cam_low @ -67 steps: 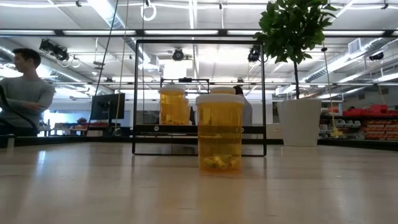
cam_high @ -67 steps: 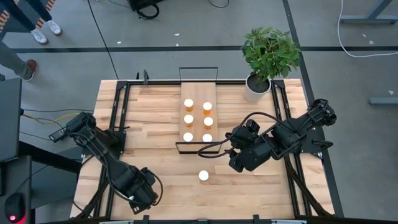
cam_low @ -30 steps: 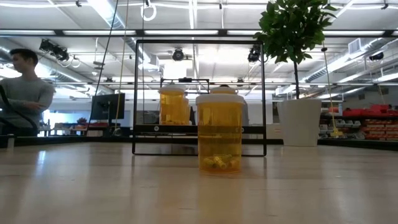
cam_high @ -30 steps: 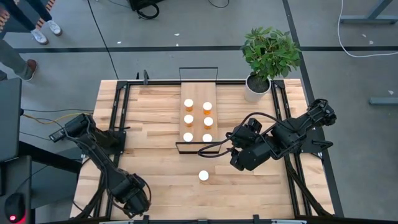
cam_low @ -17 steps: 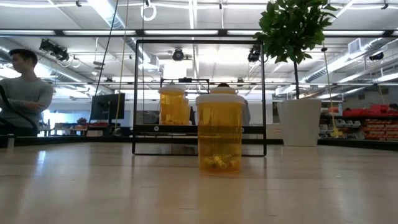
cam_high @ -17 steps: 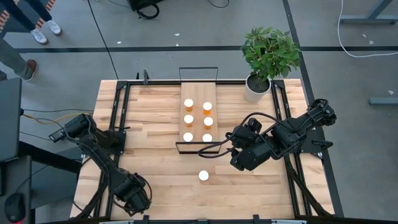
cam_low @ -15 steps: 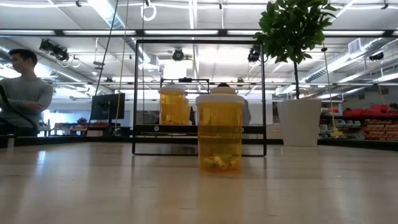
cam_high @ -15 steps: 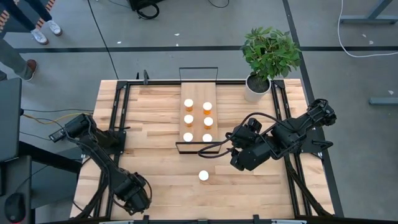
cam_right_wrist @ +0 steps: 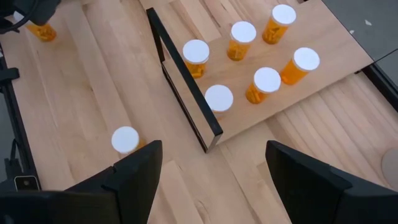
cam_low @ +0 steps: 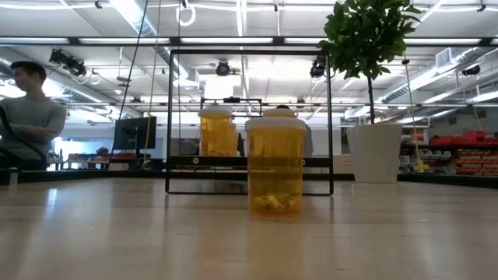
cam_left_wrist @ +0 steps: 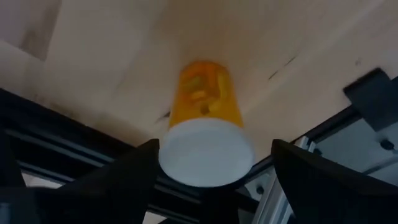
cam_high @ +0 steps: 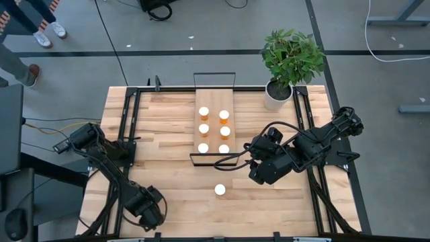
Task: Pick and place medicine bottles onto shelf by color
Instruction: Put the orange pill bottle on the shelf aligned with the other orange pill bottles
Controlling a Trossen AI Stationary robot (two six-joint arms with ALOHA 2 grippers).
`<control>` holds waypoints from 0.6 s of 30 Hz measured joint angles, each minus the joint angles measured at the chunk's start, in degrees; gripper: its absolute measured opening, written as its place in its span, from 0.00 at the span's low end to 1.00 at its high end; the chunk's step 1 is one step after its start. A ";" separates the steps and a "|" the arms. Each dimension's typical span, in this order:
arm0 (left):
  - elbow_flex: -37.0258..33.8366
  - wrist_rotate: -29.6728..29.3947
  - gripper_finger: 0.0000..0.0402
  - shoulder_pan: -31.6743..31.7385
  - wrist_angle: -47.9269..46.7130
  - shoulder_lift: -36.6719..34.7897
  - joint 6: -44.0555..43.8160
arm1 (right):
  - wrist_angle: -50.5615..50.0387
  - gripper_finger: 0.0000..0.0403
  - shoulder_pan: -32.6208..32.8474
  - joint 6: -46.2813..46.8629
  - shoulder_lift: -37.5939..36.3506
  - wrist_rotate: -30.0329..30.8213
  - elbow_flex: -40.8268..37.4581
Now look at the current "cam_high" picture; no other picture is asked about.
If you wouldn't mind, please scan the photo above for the black computer mouse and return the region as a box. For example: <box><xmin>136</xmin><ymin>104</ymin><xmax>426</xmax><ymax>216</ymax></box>
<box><xmin>4</xmin><ymin>208</ymin><xmax>29</xmax><ymax>242</ymax></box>

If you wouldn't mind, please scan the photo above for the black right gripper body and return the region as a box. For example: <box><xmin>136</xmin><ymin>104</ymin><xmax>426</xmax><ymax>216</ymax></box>
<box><xmin>248</xmin><ymin>153</ymin><xmax>296</xmax><ymax>185</ymax></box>

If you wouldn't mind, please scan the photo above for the black metal station frame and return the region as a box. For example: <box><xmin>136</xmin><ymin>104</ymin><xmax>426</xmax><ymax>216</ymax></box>
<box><xmin>75</xmin><ymin>85</ymin><xmax>372</xmax><ymax>242</ymax></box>

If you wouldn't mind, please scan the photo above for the long black cable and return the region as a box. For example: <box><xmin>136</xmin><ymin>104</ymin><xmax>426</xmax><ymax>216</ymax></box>
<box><xmin>93</xmin><ymin>0</ymin><xmax>130</xmax><ymax>87</ymax></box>

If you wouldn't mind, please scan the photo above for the wooden shelf black wire frame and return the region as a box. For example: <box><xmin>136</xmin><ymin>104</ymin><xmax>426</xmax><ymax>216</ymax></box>
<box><xmin>189</xmin><ymin>72</ymin><xmax>240</xmax><ymax>167</ymax></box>

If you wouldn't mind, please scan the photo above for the green plant in white pot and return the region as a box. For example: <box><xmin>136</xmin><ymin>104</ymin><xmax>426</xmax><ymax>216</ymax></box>
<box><xmin>259</xmin><ymin>28</ymin><xmax>326</xmax><ymax>112</ymax></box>

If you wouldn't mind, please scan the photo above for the yellow floor cable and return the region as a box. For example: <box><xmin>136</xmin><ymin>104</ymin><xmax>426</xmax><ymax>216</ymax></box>
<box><xmin>25</xmin><ymin>121</ymin><xmax>101</xmax><ymax>135</ymax></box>

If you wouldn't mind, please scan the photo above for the black side desk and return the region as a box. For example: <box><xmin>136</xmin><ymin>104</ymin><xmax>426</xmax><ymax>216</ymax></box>
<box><xmin>0</xmin><ymin>83</ymin><xmax>24</xmax><ymax>175</ymax></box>
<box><xmin>0</xmin><ymin>167</ymin><xmax>36</xmax><ymax>242</ymax></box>

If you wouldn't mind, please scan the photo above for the black bag with cables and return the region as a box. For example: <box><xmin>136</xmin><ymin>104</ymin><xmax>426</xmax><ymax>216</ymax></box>
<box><xmin>139</xmin><ymin>0</ymin><xmax>174</xmax><ymax>22</ymax></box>

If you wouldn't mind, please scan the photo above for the person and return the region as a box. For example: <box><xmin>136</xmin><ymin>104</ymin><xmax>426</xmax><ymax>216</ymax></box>
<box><xmin>0</xmin><ymin>43</ymin><xmax>42</xmax><ymax>89</ymax></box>
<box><xmin>0</xmin><ymin>0</ymin><xmax>68</xmax><ymax>50</ymax></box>

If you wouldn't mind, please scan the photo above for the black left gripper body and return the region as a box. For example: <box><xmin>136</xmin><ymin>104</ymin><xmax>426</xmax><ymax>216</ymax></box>
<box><xmin>139</xmin><ymin>201</ymin><xmax>166</xmax><ymax>232</ymax></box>

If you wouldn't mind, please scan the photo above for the white floor cable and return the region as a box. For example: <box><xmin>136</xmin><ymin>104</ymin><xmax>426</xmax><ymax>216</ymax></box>
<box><xmin>363</xmin><ymin>0</ymin><xmax>430</xmax><ymax>63</ymax></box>

